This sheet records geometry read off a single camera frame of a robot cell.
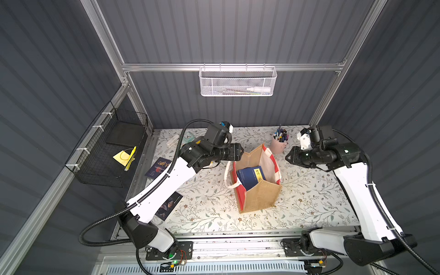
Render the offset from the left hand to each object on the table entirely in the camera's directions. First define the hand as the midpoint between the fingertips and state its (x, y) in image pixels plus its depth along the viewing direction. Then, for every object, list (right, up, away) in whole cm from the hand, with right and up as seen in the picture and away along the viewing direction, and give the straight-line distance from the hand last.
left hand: (240, 152), depth 68 cm
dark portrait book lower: (-34, -28, +17) cm, 47 cm away
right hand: (+21, -2, +2) cm, 22 cm away
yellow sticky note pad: (-51, -2, +6) cm, 51 cm away
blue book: (+8, -14, +23) cm, 28 cm away
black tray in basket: (-53, +8, +12) cm, 55 cm away
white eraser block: (-40, +6, +40) cm, 57 cm away
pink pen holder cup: (+26, +5, +31) cm, 41 cm away
